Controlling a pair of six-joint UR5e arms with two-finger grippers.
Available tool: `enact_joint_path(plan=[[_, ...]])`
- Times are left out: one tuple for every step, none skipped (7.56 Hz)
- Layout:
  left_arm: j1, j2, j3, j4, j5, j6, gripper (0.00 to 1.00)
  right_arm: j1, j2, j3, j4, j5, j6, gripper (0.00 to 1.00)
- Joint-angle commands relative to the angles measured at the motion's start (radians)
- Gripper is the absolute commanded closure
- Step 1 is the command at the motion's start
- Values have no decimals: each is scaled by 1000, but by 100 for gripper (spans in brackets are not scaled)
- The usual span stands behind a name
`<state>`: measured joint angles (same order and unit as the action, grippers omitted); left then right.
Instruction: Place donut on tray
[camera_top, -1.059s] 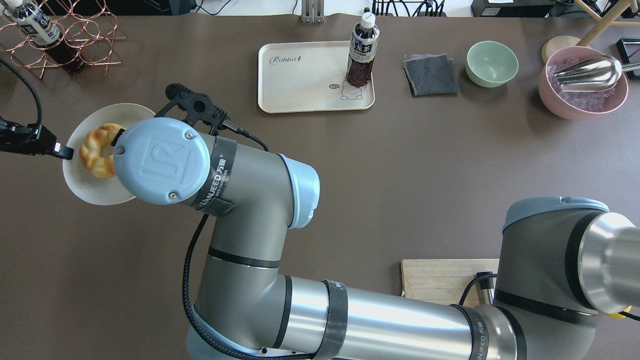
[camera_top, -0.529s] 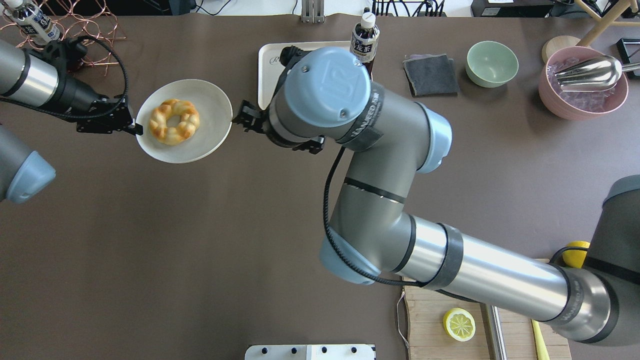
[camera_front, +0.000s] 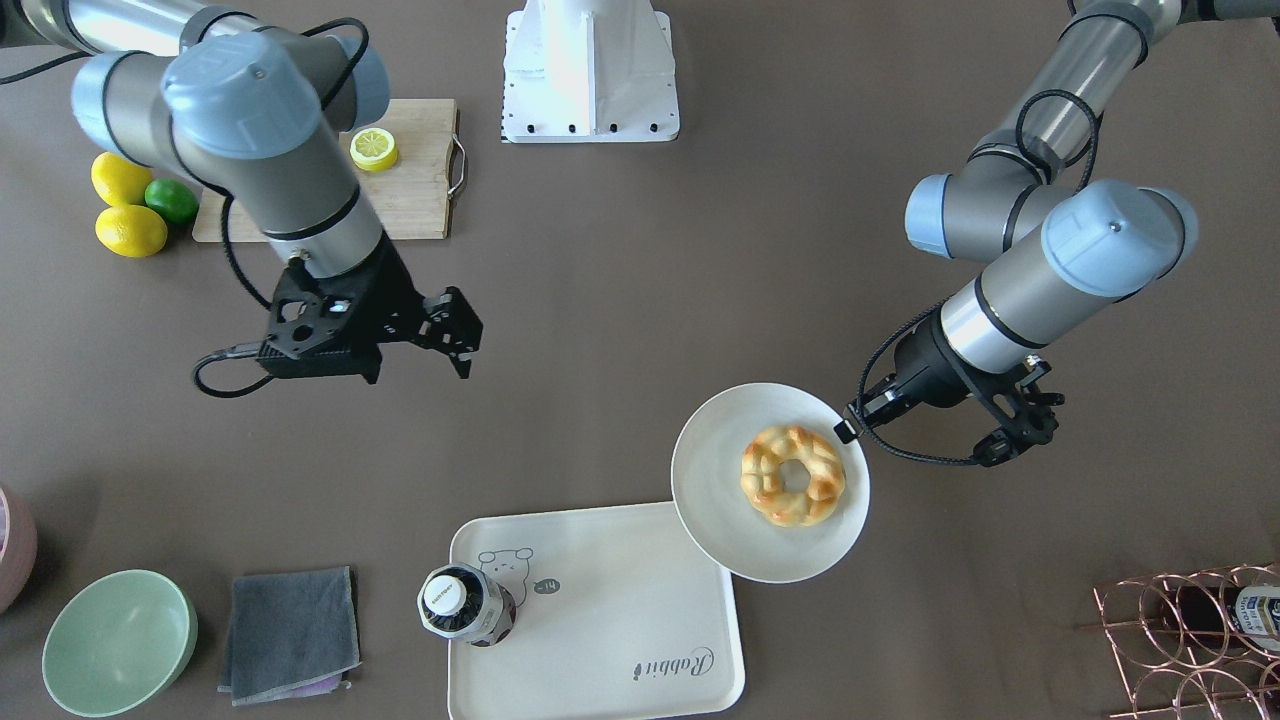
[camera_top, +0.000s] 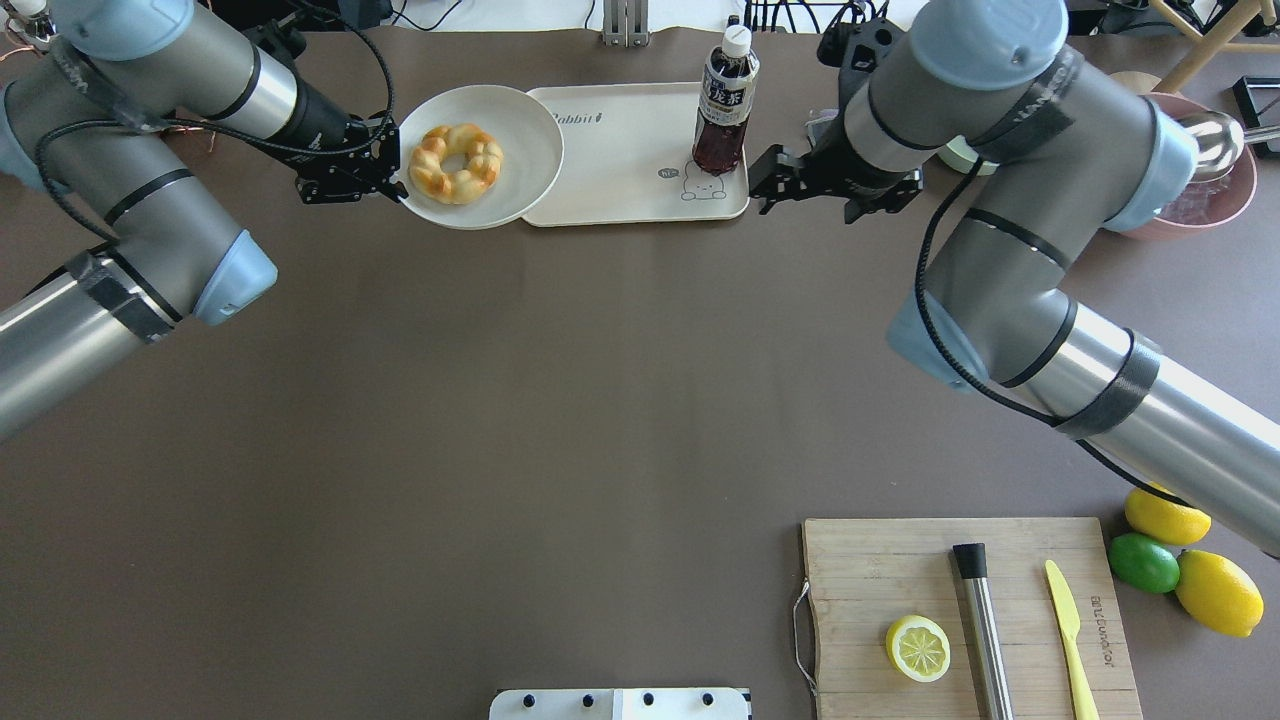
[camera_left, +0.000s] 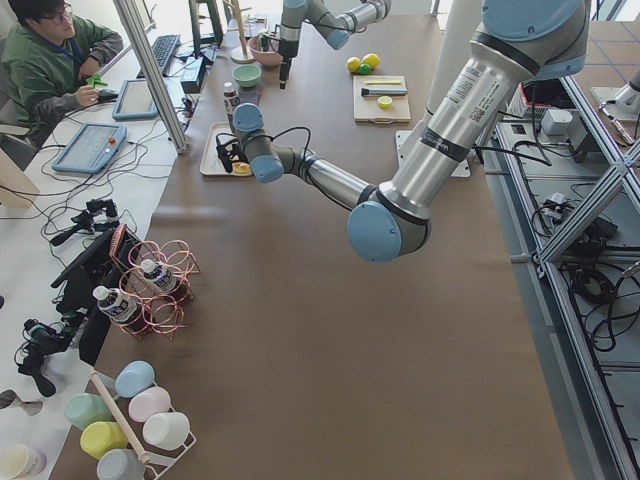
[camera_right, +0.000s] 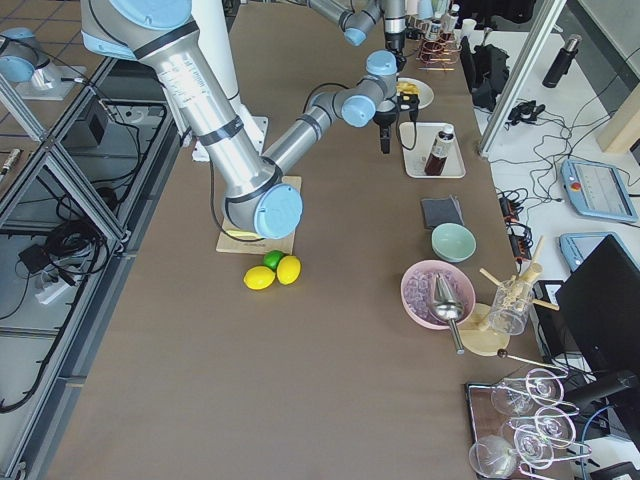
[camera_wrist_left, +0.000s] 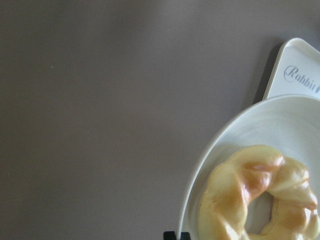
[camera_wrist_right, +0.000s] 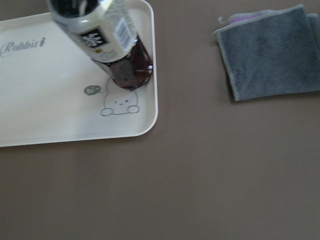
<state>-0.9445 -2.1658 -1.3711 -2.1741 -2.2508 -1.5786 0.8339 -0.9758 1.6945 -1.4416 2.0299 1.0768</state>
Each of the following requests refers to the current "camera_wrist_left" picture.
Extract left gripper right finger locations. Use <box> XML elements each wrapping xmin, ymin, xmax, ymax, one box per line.
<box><xmin>180</xmin><ymin>232</ymin><xmax>191</xmax><ymax>240</ymax></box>

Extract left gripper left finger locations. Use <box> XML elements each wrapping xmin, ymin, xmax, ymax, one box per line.
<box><xmin>163</xmin><ymin>231</ymin><xmax>176</xmax><ymax>240</ymax></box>

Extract braided glazed donut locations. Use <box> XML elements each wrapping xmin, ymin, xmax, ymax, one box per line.
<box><xmin>197</xmin><ymin>145</ymin><xmax>320</xmax><ymax>240</ymax></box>

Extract white round plate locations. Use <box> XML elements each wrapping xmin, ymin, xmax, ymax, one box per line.
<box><xmin>177</xmin><ymin>95</ymin><xmax>320</xmax><ymax>240</ymax></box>

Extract cream rabbit tray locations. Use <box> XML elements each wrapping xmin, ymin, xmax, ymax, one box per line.
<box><xmin>262</xmin><ymin>38</ymin><xmax>320</xmax><ymax>100</ymax></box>

